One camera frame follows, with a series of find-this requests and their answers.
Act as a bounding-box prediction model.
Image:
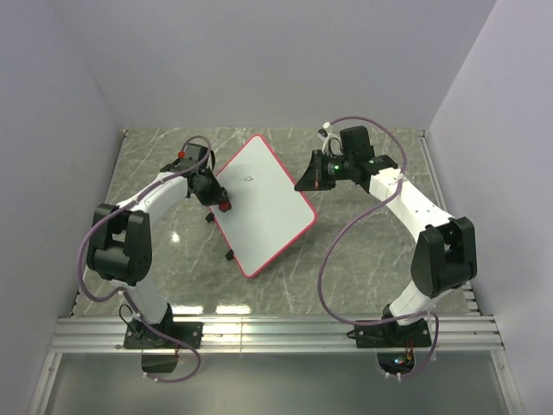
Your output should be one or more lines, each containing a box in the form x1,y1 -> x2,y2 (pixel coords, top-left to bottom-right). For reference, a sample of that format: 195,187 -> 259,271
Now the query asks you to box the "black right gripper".
294,150 -> 353,192

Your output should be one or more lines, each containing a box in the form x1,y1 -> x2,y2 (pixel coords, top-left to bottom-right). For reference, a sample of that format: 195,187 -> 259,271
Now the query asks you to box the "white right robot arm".
295,123 -> 477,348

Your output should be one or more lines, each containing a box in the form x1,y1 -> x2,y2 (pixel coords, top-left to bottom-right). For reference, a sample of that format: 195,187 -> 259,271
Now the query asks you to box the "aluminium mounting rail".
48,315 -> 505,354

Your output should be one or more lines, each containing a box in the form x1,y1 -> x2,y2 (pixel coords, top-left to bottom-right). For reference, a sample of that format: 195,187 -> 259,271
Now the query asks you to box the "white board with pink frame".
211,135 -> 317,278

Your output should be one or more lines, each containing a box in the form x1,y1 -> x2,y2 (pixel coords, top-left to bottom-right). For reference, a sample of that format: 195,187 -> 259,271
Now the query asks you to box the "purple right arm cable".
317,115 -> 442,379

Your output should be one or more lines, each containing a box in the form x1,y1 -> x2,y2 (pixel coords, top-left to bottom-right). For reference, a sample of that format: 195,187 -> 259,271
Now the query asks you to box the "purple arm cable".
76,136 -> 202,385
317,115 -> 442,379

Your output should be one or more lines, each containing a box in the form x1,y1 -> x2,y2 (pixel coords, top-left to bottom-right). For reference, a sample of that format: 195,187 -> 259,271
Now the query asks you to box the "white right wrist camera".
317,122 -> 343,156

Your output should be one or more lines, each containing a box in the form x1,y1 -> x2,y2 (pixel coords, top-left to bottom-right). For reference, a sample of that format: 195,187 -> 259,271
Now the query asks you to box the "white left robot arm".
78,136 -> 232,348

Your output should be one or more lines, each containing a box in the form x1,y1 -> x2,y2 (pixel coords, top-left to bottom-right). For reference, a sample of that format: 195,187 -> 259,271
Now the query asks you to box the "red whiteboard eraser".
218,197 -> 232,213

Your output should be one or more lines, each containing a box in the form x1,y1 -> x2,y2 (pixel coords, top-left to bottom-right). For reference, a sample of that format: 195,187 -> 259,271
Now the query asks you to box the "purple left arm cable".
76,136 -> 202,385

